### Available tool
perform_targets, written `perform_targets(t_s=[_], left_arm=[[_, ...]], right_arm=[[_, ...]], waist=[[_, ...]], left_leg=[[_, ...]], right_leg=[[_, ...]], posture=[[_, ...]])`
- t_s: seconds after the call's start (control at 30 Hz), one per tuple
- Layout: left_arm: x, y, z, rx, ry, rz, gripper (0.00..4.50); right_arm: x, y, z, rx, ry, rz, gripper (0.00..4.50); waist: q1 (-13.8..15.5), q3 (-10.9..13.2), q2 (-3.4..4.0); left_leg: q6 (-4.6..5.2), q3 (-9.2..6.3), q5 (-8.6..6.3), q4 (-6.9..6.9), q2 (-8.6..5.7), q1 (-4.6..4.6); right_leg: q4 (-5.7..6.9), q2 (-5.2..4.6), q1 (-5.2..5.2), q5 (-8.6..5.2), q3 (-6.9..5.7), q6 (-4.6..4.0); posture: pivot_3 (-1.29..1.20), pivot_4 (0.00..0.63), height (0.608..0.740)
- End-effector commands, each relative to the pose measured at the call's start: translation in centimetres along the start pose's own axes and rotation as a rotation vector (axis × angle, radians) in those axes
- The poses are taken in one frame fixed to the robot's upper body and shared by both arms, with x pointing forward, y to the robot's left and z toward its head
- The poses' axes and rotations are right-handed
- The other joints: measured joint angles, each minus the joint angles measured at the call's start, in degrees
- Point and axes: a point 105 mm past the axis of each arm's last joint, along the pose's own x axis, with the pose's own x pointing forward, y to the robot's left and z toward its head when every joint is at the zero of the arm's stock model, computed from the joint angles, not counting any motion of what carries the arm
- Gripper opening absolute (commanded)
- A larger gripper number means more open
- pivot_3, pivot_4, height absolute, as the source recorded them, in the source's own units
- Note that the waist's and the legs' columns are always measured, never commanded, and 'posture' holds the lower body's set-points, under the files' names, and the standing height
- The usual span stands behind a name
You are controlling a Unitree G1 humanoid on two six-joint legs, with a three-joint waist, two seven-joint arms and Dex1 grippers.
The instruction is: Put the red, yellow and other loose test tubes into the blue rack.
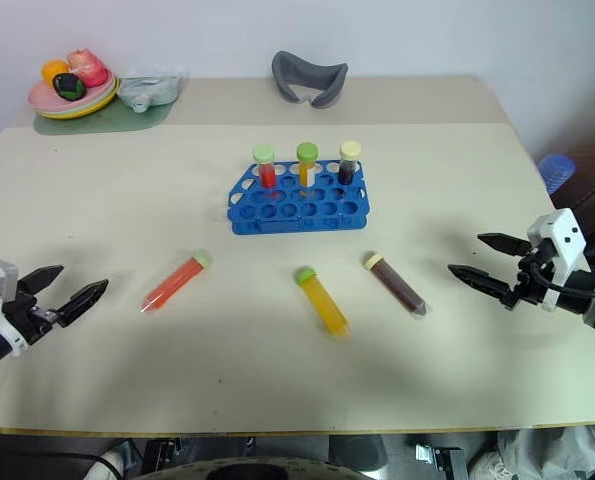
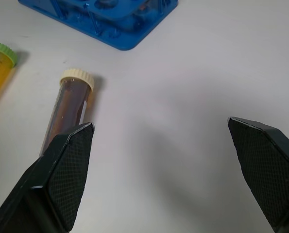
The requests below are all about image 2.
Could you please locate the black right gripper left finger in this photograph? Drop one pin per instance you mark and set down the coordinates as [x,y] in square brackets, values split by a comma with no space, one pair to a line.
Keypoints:
[49,184]

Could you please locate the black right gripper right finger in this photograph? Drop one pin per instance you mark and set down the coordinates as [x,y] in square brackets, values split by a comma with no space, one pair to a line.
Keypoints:
[268,167]

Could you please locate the brown tube with cream cap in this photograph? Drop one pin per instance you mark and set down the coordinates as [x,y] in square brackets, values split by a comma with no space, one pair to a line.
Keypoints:
[69,106]

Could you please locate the blue plastic tube rack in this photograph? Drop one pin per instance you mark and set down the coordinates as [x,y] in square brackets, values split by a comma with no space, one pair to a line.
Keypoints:
[105,21]

